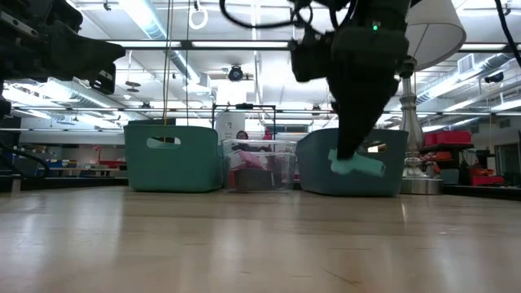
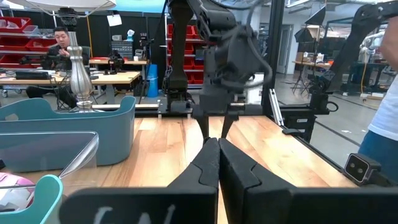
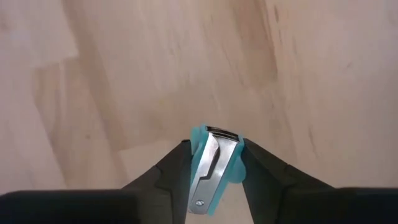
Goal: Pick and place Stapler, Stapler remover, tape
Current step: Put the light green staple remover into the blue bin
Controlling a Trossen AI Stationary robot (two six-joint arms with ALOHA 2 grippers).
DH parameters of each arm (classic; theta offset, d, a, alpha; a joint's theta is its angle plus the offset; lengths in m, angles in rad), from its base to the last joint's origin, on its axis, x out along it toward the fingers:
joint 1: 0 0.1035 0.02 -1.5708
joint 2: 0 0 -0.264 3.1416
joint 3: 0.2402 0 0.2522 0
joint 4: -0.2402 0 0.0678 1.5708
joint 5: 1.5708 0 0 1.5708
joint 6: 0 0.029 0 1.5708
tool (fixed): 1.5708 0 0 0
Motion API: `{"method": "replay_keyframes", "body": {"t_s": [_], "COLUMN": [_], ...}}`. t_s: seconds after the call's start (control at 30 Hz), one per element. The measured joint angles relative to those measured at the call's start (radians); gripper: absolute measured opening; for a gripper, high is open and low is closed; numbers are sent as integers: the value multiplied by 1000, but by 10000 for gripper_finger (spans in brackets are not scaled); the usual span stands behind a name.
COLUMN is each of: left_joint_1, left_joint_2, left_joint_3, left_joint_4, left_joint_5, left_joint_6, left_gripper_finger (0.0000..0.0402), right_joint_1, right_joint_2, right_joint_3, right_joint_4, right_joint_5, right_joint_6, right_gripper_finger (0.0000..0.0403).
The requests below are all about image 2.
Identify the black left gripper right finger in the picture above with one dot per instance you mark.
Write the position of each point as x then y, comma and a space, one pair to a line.
242, 180

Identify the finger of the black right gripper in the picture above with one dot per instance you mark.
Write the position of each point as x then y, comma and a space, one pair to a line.
203, 127
230, 124

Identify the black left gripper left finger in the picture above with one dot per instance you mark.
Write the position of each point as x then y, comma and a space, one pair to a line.
199, 174

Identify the pink and white stapler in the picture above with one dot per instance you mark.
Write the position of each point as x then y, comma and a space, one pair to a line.
12, 182

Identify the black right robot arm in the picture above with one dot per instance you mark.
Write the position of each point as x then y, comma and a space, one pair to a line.
180, 46

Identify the white bin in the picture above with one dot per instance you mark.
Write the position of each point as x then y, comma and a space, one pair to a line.
256, 93

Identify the red shelf rack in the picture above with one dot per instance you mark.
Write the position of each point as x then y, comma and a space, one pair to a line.
197, 63

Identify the blue barrel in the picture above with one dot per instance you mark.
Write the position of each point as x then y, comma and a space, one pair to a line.
152, 84

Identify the wooden desk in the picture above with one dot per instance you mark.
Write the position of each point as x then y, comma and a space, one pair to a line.
118, 77

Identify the black tripod light stand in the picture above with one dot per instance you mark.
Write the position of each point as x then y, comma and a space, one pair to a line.
303, 35

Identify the dark teal plastic bin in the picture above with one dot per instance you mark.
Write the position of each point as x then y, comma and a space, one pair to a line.
93, 140

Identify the table lamp white shade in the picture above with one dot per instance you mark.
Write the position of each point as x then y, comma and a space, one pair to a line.
79, 81

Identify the white paper sheet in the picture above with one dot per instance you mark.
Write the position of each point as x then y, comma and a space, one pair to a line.
114, 20

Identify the teal green plastic bin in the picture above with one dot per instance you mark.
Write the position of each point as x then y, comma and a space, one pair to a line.
46, 199

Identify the clear plastic container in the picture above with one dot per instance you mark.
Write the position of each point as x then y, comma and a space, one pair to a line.
46, 149

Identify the person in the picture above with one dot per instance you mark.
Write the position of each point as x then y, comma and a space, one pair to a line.
60, 37
385, 115

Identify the black case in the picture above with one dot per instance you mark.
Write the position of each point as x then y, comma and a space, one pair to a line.
32, 75

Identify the red shelf bins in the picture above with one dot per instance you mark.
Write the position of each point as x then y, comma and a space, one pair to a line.
12, 42

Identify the silver bracket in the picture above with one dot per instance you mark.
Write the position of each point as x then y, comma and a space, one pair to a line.
276, 107

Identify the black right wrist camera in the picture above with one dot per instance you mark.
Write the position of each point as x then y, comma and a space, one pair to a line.
239, 56

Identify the black aluminium table frame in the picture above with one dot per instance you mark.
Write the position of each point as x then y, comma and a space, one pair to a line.
276, 46

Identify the black table-level camera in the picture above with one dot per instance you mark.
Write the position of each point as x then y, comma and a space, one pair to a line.
357, 168

